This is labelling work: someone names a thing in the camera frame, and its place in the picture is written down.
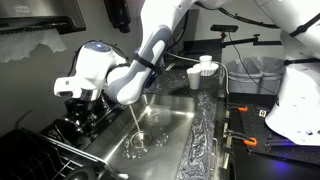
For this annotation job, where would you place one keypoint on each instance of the white coffee filter stack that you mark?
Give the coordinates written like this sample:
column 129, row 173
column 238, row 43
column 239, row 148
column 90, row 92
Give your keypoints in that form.
column 207, row 68

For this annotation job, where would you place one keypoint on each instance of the stainless steel sink basin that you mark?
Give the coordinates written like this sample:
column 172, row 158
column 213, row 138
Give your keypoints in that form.
column 166, row 133

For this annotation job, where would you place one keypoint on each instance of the trash bin with clear liner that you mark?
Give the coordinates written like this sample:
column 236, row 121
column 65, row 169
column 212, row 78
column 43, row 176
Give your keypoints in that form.
column 243, row 75
column 271, row 75

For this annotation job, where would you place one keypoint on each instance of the black stereo camera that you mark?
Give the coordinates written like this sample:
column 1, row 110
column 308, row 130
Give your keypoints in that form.
column 224, row 28

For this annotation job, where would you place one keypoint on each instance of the round metal sink drain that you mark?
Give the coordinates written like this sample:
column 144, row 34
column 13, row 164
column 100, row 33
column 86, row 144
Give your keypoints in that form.
column 141, row 139

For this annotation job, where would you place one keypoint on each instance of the white paper cup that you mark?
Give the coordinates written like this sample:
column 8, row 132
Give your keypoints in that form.
column 194, row 79

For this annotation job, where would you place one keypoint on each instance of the white paper towel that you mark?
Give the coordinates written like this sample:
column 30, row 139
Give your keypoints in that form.
column 26, row 43

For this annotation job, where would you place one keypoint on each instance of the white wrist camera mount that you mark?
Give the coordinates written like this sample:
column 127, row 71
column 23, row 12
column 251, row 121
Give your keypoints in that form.
column 66, row 87

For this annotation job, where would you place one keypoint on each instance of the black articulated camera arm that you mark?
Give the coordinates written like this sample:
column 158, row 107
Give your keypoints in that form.
column 253, row 41

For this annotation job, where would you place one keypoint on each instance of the dark metal robot cart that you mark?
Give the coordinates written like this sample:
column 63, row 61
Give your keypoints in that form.
column 253, row 170

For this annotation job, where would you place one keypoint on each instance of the black dish rack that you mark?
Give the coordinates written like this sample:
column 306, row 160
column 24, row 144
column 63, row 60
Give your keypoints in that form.
column 40, row 156

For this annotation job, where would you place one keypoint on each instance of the black perforated breadboard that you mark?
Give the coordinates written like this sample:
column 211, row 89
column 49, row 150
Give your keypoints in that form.
column 260, row 133

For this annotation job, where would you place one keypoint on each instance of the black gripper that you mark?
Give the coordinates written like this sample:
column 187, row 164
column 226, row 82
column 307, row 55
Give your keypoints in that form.
column 83, row 107

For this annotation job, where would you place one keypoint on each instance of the steel paper towel dispenser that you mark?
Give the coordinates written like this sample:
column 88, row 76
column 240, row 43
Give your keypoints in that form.
column 40, row 13

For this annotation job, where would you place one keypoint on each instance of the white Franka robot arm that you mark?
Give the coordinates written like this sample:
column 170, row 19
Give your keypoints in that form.
column 300, row 100

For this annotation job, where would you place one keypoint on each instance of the black wall dispenser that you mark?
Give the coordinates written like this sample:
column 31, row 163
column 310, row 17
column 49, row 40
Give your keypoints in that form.
column 118, row 15

